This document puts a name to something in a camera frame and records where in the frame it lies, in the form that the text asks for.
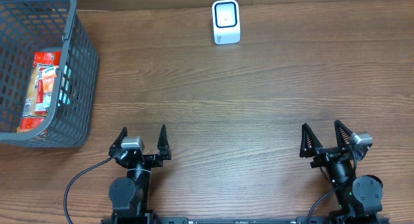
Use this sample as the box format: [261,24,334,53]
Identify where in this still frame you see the white barcode scanner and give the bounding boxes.
[212,0,241,45]

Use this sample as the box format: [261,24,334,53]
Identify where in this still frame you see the red cracker sleeve package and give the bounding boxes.
[17,51,61,133]

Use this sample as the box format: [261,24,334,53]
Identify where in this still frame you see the grey plastic mesh basket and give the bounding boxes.
[1,0,100,148]

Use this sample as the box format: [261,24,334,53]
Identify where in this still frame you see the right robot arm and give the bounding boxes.
[300,120,389,223]

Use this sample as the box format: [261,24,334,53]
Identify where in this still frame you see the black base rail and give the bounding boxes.
[100,216,390,224]

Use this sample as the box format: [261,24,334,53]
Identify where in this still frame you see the teal wet wipes pack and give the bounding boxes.
[58,65,72,107]

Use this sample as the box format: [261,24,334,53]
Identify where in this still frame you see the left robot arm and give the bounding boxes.
[109,126,171,224]

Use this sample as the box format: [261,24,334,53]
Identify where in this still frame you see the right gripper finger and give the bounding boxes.
[300,123,323,158]
[334,120,353,147]

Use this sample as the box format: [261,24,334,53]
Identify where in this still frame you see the small orange tissue pack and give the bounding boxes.
[41,65,58,94]

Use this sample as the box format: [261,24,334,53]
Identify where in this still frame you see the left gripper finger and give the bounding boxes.
[109,127,127,156]
[157,124,171,160]

